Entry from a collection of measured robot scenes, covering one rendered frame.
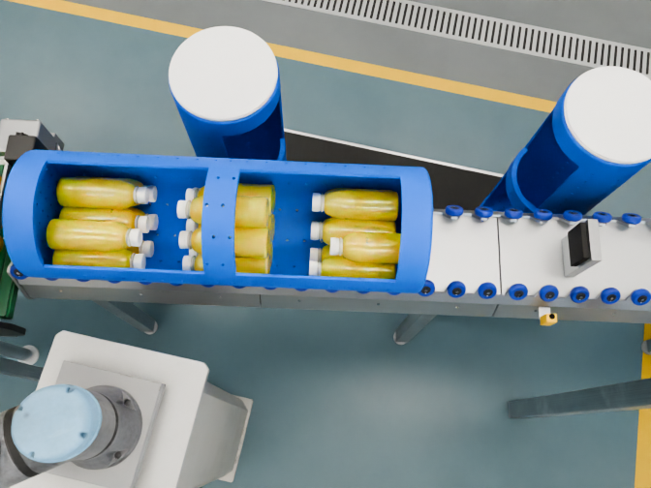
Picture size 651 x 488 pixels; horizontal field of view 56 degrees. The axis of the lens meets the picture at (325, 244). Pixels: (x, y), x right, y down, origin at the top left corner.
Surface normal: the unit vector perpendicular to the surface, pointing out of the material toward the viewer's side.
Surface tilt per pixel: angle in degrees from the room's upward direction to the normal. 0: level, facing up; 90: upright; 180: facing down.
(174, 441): 0
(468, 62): 0
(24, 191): 2
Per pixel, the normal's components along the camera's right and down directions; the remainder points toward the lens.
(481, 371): 0.03, -0.30
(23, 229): 0.00, 0.27
